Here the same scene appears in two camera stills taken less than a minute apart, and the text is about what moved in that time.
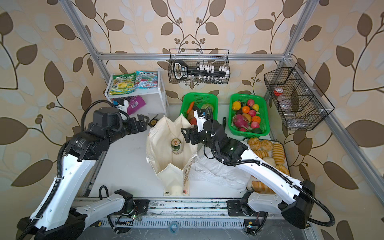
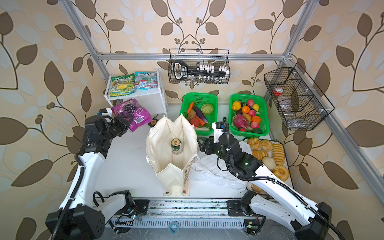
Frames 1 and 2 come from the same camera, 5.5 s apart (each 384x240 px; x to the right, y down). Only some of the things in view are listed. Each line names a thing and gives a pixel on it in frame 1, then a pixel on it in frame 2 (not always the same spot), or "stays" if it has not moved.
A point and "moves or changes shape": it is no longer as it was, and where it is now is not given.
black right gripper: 190,132 to 209,141
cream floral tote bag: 170,153 stays
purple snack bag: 135,104 moves or changes shape
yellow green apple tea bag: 123,84 stays
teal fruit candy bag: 146,79 stays
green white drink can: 176,146 stays
